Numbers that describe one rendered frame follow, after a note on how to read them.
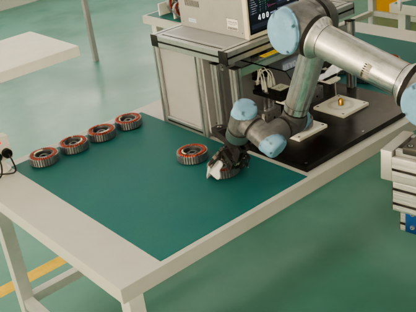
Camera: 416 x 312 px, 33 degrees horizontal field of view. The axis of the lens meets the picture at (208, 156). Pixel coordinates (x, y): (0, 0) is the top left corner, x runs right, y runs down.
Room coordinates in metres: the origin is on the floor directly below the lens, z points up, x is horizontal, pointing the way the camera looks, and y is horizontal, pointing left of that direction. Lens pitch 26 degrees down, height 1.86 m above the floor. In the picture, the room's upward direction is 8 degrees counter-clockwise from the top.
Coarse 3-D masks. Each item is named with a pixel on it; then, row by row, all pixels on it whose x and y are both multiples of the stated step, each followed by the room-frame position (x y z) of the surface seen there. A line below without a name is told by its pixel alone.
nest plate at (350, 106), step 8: (336, 96) 2.54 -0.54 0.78; (344, 96) 2.53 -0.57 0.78; (320, 104) 2.48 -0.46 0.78; (328, 104) 2.47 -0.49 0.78; (336, 104) 2.46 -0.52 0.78; (344, 104) 2.45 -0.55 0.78; (352, 104) 2.44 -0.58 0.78; (360, 104) 2.43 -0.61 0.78; (368, 104) 2.44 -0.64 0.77; (328, 112) 2.41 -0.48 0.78; (336, 112) 2.39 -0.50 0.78; (344, 112) 2.38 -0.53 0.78; (352, 112) 2.38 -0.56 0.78
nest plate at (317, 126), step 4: (316, 124) 2.30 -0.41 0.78; (320, 124) 2.30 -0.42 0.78; (324, 124) 2.29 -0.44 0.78; (312, 128) 2.28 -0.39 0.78; (316, 128) 2.27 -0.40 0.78; (320, 128) 2.27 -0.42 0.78; (324, 128) 2.29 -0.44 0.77; (300, 132) 2.25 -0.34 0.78; (304, 132) 2.25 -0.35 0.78; (308, 132) 2.24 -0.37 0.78; (312, 132) 2.24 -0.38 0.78; (316, 132) 2.26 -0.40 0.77; (292, 136) 2.23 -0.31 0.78; (296, 136) 2.23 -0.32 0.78; (300, 136) 2.22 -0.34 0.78; (304, 136) 2.22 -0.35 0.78; (308, 136) 2.23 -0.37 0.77; (296, 140) 2.22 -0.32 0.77; (300, 140) 2.21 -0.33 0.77
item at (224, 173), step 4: (208, 164) 2.09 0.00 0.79; (224, 164) 2.10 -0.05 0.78; (224, 168) 2.05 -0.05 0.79; (236, 168) 2.06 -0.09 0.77; (220, 172) 2.04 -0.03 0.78; (224, 172) 2.04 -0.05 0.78; (232, 172) 2.04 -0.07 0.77; (236, 172) 2.05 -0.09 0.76; (212, 176) 2.05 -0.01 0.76; (224, 176) 2.03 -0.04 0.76; (228, 176) 2.04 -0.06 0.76; (232, 176) 2.04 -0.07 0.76
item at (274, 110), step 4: (260, 108) 2.42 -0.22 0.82; (268, 108) 2.41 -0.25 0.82; (272, 108) 2.41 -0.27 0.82; (276, 108) 2.41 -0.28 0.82; (280, 108) 2.43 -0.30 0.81; (260, 112) 2.41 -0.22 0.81; (264, 112) 2.39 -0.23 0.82; (268, 112) 2.39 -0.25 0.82; (272, 112) 2.40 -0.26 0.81; (276, 112) 2.41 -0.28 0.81; (280, 112) 2.42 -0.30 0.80; (260, 116) 2.41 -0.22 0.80; (268, 116) 2.38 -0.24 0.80; (272, 116) 2.40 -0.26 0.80; (276, 116) 2.41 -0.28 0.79; (268, 120) 2.38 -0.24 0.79
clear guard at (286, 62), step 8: (272, 48) 2.39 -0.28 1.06; (256, 56) 2.32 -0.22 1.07; (272, 56) 2.30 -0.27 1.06; (280, 56) 2.29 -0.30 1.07; (288, 56) 2.28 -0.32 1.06; (296, 56) 2.27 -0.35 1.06; (256, 64) 2.25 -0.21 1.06; (264, 64) 2.23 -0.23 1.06; (272, 64) 2.22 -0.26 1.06; (280, 64) 2.21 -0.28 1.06; (288, 64) 2.20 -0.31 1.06; (288, 72) 2.14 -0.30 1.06; (328, 72) 2.20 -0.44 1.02; (336, 72) 2.21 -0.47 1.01; (320, 80) 2.16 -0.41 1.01
